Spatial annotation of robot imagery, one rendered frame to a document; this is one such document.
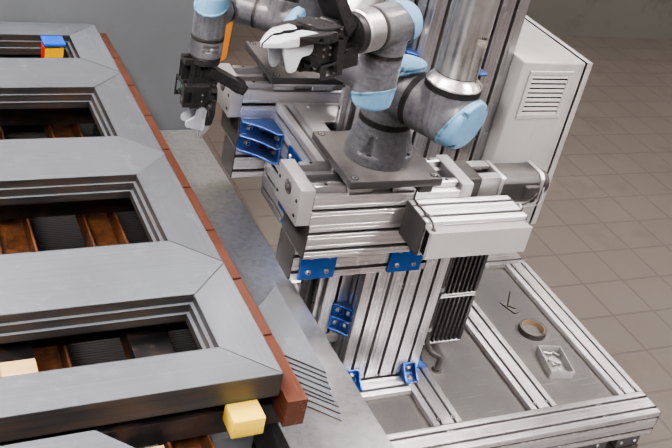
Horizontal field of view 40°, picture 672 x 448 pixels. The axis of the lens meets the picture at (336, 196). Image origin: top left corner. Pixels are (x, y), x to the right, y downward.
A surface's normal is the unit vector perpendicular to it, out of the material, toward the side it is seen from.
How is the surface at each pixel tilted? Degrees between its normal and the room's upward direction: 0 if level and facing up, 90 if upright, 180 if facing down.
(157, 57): 90
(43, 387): 0
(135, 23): 90
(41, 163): 0
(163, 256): 0
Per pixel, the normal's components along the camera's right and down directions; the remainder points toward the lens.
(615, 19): 0.38, 0.53
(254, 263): 0.19, -0.84
